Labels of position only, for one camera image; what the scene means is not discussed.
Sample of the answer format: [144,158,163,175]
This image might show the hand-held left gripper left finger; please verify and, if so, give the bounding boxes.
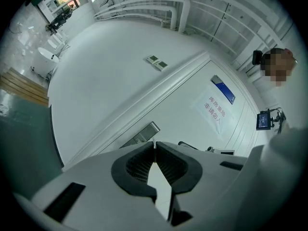
[13,140,169,231]

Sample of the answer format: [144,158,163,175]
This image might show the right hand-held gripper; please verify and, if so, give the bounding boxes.
[178,141,236,156]

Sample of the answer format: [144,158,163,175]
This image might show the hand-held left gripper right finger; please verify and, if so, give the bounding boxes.
[156,141,250,227]

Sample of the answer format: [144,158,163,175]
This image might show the white door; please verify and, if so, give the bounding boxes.
[79,58,260,164]

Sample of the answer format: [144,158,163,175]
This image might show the silver door lock handle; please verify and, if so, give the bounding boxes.
[119,121,161,149]

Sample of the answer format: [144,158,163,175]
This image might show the blue door sign plate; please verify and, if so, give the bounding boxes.
[210,74,236,106]

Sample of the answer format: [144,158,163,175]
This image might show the white paper notice red print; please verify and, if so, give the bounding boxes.
[189,84,236,142]

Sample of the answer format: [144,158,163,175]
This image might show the person's beige shirt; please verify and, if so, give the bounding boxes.
[247,80,308,216]

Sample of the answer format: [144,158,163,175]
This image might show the black mounted display screen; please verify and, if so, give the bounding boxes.
[256,110,275,131]

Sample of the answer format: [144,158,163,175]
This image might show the wooden step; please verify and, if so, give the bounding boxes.
[0,66,50,106]

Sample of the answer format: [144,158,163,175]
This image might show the person's head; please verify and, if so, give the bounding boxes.
[260,47,299,88]

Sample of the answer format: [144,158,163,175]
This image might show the white ceiling pipes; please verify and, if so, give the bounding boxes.
[93,0,191,31]

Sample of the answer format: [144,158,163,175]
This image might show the black office chair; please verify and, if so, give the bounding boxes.
[45,13,67,36]

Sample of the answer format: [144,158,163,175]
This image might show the black head-mounted camera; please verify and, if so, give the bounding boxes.
[252,50,265,66]

